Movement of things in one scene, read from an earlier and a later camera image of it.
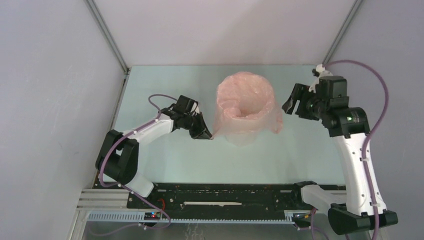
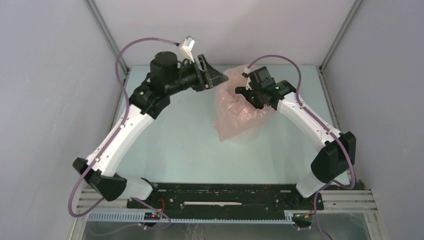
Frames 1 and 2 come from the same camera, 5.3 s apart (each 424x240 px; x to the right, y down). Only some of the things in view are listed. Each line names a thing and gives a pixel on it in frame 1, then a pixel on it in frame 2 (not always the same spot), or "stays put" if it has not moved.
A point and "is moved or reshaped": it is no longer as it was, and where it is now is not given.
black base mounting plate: x=203 y=198 stays put
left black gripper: x=202 y=132 → x=213 y=76
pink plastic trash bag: x=246 y=102 is moved or reshaped
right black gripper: x=301 y=90 → x=242 y=90
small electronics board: x=153 y=216 stays put
